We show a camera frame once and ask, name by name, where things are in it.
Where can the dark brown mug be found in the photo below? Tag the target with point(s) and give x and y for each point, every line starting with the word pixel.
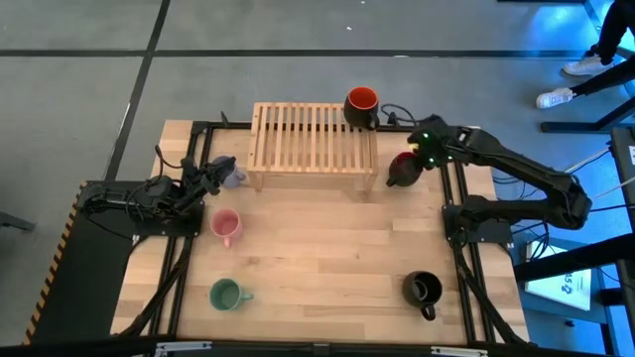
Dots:
pixel 421 290

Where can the person's leg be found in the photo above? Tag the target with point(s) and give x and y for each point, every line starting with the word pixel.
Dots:
pixel 607 79
pixel 612 30

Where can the grey chair base leg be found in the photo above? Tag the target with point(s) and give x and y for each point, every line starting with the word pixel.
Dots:
pixel 15 221

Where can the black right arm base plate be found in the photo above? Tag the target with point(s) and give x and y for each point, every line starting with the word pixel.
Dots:
pixel 488 232

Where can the black platform with hazard stripe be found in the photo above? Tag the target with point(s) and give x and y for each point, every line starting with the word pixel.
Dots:
pixel 84 277

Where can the pink mug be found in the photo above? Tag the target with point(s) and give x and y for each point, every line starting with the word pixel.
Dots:
pixel 225 225

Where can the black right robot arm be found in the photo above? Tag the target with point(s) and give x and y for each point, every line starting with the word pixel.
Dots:
pixel 536 176

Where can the black aluminium frame rail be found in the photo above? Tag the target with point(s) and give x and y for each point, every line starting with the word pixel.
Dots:
pixel 464 297
pixel 483 297
pixel 233 125
pixel 317 348
pixel 179 292
pixel 161 292

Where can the black mug orange inside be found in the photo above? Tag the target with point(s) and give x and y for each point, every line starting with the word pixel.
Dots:
pixel 361 118

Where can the wooden slatted rack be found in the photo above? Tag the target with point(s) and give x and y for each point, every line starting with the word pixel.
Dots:
pixel 307 144

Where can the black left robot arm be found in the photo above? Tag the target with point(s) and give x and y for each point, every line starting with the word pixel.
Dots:
pixel 149 198

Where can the green mug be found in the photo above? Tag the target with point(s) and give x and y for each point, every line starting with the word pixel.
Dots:
pixel 225 295

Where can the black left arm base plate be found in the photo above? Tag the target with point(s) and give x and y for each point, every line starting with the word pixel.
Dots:
pixel 171 225

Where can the silver corner bracket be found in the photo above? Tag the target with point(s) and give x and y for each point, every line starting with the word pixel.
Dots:
pixel 181 347
pixel 459 351

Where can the white printed sign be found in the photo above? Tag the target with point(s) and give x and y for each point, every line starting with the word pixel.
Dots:
pixel 560 285

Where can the lavender mug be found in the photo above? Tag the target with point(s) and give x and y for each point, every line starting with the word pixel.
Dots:
pixel 233 177

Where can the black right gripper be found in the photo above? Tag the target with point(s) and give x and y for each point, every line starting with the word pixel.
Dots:
pixel 441 141

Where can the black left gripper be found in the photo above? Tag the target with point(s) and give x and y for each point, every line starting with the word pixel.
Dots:
pixel 194 181

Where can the black desk foot frame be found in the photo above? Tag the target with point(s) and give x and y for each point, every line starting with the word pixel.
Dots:
pixel 585 126

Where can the person's white shoe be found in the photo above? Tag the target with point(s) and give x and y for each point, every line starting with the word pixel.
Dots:
pixel 554 98
pixel 588 66

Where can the black crossbeam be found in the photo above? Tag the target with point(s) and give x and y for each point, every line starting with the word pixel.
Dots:
pixel 575 260

